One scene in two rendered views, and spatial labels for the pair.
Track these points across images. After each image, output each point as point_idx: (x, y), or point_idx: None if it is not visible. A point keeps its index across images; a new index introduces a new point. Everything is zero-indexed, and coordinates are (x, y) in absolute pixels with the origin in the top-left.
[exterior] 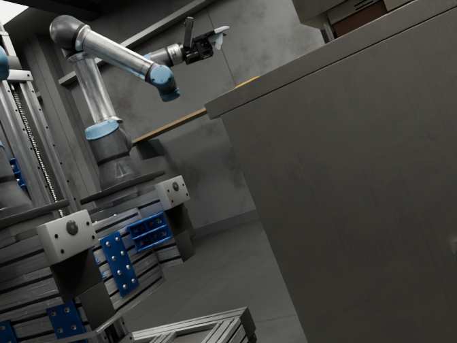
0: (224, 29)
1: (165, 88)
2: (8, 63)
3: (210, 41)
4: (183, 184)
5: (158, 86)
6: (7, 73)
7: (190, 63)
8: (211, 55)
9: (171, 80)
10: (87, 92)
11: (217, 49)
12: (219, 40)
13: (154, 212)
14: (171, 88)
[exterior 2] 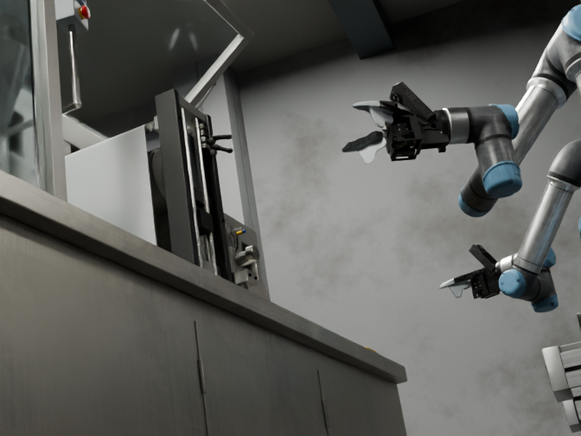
0: (352, 150)
1: (486, 208)
2: (501, 291)
3: (384, 145)
4: (545, 365)
5: (488, 212)
6: (507, 295)
7: (440, 143)
8: (399, 139)
9: (466, 211)
10: None
11: (383, 127)
12: (369, 156)
13: None
14: (482, 200)
